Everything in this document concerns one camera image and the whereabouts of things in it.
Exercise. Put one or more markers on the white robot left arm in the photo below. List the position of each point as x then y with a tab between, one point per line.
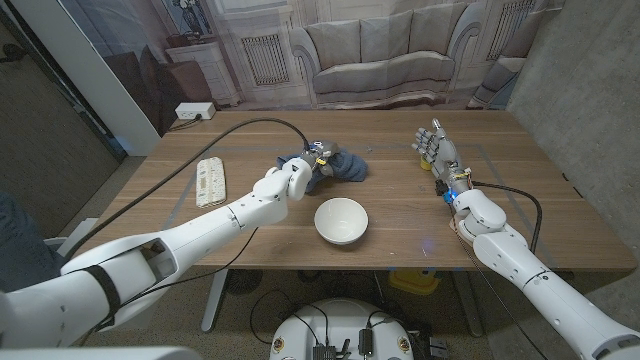
200	235

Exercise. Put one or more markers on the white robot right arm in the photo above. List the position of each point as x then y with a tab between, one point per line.
550	295

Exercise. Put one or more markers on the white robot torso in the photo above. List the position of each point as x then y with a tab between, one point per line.
342	325

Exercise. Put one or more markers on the white power strip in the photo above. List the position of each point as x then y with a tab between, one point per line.
195	110

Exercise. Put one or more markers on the black connector block on torso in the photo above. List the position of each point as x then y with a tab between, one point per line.
325	353

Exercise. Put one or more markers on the black adapter on torso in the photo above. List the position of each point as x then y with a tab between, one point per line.
365	342

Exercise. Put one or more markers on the white bowl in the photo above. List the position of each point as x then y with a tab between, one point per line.
341	220

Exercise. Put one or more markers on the person in blue jeans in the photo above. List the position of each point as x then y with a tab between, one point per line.
20	245

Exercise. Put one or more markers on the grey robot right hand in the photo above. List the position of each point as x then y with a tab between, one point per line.
446	156

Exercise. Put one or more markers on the white table leg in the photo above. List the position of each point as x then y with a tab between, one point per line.
467	305
215	300

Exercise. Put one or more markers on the printed sofa room backdrop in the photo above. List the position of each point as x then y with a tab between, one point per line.
380	60

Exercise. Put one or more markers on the blue towel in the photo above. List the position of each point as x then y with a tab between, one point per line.
350	167

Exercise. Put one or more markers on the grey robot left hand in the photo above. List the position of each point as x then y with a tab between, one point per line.
322	149

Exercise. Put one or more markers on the yellow object under table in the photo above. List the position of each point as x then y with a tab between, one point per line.
412	282

